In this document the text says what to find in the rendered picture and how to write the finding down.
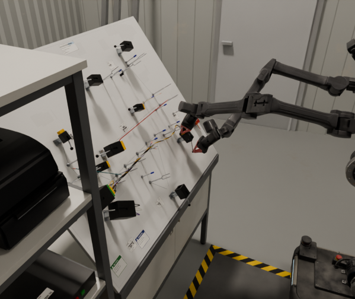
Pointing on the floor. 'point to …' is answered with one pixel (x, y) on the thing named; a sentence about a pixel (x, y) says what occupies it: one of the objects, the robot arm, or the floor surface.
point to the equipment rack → (28, 62)
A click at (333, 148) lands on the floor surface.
